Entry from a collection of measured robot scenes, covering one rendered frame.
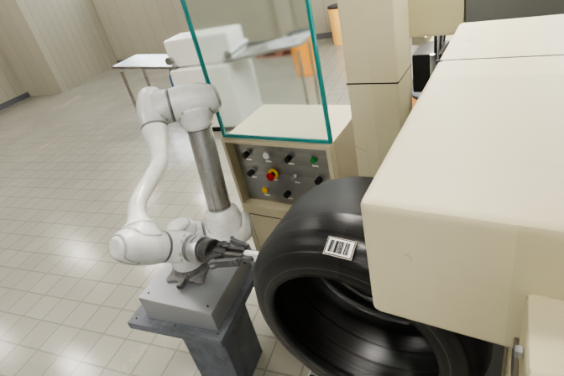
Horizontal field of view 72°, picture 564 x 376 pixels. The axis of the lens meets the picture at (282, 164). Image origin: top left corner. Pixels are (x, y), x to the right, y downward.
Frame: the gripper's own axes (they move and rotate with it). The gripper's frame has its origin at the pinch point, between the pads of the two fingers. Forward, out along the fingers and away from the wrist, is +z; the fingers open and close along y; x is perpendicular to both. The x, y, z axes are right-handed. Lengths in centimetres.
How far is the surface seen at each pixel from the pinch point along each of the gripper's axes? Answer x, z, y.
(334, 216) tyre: -18.4, 32.3, -3.1
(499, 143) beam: -45, 67, -24
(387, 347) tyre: 37.5, 29.2, 6.1
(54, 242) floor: 79, -320, 59
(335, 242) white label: -16.9, 34.7, -9.5
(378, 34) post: -48, 40, 26
